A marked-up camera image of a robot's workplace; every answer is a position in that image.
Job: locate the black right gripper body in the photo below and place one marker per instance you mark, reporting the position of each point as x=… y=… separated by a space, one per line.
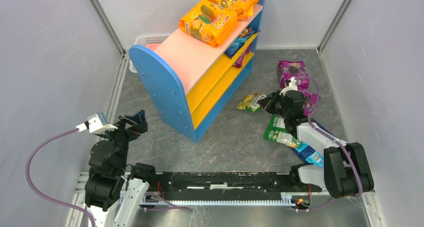
x=274 y=102

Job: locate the blue Slendy candy bag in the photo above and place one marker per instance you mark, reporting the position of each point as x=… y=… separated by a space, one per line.
x=240 y=41

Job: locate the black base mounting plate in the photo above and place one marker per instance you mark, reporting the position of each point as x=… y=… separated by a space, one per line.
x=228 y=186

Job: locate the purple candy bag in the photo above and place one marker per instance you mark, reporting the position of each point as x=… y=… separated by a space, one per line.
x=239 y=62
x=309 y=101
x=297 y=69

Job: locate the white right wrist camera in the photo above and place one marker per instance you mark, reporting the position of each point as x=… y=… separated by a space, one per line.
x=291 y=86

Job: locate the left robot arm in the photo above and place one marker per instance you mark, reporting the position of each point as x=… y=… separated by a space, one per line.
x=112 y=199

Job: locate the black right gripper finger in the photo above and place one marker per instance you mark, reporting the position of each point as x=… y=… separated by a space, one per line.
x=266 y=103
x=275 y=96

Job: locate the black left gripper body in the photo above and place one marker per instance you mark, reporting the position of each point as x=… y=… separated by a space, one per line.
x=127 y=127

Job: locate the yellow green Fox's candy bag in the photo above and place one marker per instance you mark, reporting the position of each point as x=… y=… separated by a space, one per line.
x=251 y=102

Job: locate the white plastic basket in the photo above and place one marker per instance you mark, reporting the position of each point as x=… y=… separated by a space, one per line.
x=151 y=42

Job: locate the white slotted cable duct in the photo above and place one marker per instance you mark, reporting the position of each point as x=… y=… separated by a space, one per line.
x=284 y=200

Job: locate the blue pink yellow shelf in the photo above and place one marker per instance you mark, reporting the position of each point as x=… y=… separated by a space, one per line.
x=190 y=82

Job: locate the purple candy bag top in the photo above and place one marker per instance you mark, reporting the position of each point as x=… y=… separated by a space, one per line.
x=297 y=69

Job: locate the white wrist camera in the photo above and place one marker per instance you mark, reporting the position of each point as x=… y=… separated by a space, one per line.
x=291 y=86
x=96 y=124

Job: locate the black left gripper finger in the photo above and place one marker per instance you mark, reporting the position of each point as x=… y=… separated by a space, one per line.
x=135 y=130
x=138 y=120

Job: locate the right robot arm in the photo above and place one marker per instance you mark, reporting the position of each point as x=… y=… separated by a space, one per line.
x=345 y=171

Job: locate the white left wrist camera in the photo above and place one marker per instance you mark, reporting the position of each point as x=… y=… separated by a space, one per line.
x=96 y=124

